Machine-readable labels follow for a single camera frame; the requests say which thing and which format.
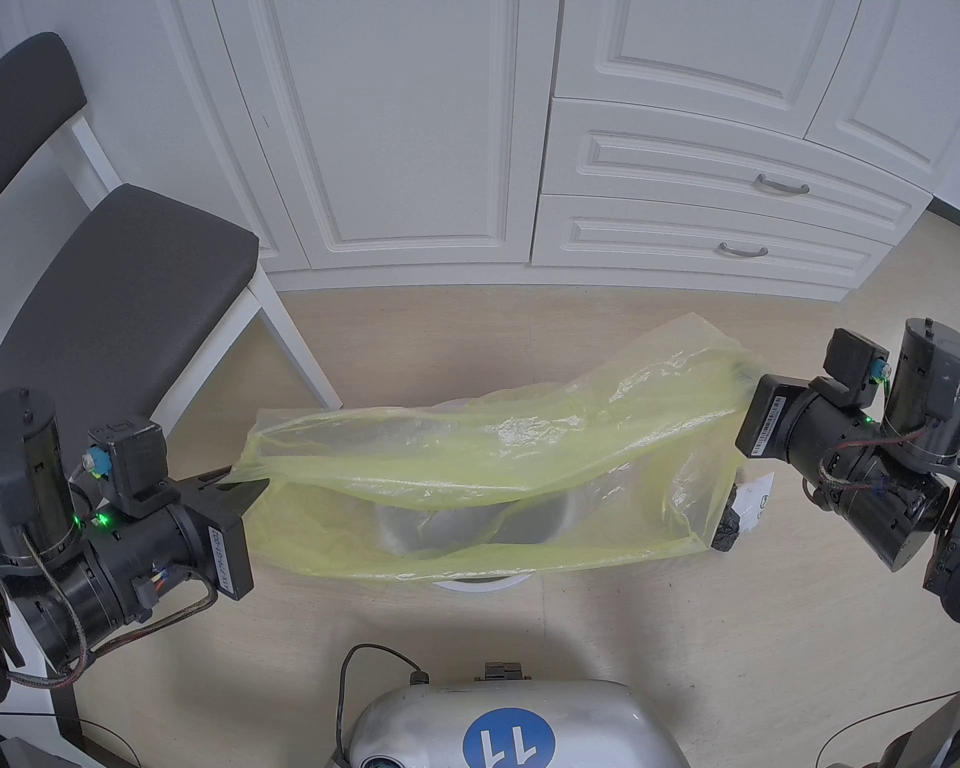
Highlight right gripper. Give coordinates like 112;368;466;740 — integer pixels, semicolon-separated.
735;373;886;483

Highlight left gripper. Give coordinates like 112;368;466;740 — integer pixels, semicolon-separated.
71;468;271;650

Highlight white printed wrapper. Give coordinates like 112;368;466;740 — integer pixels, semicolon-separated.
733;471;776;535

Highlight yellow plastic bag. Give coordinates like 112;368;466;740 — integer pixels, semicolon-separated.
225;311;759;582

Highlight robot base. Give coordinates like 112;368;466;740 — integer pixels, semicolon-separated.
348;663;691;768

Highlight white trash bin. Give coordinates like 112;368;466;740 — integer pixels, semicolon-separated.
373;450;577;595

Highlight white chair dark grey seat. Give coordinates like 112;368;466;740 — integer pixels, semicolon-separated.
0;31;345;496

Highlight white wardrobe with drawers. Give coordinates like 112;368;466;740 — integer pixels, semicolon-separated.
153;0;960;303

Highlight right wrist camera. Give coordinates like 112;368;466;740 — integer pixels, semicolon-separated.
823;327;890;412

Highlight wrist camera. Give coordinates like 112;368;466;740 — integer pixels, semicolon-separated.
823;327;890;412
84;420;174;526

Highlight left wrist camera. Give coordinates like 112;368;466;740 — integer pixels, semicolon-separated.
84;420;174;526

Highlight black cable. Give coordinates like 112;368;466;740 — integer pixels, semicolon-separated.
816;693;960;768
0;716;144;768
336;643;430;768
0;570;220;687

